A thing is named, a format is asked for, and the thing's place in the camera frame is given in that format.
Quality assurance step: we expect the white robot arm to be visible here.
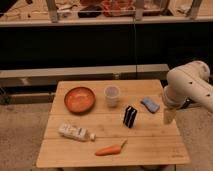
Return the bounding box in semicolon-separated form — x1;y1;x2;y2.
162;61;213;124

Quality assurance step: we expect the blue sponge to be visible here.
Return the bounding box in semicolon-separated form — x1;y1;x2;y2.
141;97;160;113

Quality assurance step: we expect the clear plastic cup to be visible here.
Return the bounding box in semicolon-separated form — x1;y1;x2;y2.
104;85;120;107

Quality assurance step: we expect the orange carrot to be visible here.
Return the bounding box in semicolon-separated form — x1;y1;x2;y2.
95;141;127;156

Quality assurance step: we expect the orange plate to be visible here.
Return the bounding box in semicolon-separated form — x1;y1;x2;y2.
64;87;95;113

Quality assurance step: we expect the white plastic bottle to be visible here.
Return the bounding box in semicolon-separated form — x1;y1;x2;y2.
58;123;96;142

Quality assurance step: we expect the wooden shelf with clutter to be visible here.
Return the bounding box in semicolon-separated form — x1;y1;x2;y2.
0;0;213;27

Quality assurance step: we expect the grey metal bench rail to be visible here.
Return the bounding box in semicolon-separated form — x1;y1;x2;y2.
0;64;169;87

